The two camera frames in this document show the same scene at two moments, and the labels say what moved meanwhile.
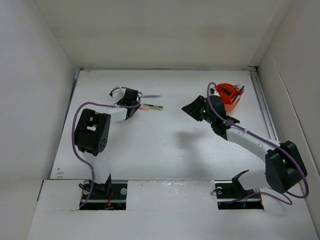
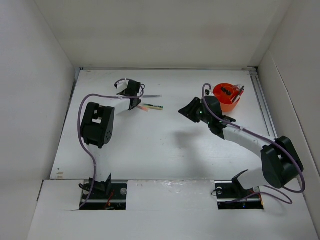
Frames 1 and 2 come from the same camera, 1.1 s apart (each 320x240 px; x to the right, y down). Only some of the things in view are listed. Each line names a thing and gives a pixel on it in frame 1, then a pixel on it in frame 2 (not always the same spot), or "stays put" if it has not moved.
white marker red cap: x=239 y=95 stays put
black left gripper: x=136 y=108 → x=138 y=103
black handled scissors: x=228 y=92 stays put
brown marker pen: x=144 y=108 stays put
